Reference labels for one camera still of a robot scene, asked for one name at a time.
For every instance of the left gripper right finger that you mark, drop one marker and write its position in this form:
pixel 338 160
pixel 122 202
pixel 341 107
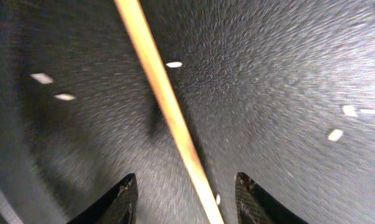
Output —
pixel 256 206

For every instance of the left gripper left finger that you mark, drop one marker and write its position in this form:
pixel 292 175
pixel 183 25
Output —
pixel 116 206

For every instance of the wooden chopstick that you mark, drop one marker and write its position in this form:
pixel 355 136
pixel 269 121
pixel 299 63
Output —
pixel 142 39

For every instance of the grey dishwasher rack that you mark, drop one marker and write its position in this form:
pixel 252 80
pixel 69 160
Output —
pixel 7 213

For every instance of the round black tray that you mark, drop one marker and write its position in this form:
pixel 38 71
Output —
pixel 283 91

